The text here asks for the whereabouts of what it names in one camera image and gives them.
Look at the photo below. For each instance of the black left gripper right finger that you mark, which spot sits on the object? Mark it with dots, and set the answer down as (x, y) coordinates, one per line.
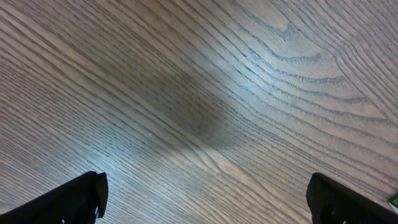
(331, 202)

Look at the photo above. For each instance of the wooden block green letter B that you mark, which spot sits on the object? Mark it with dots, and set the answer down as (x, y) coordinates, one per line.
(393, 202)

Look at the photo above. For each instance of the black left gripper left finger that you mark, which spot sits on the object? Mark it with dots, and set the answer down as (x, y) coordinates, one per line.
(82, 200)

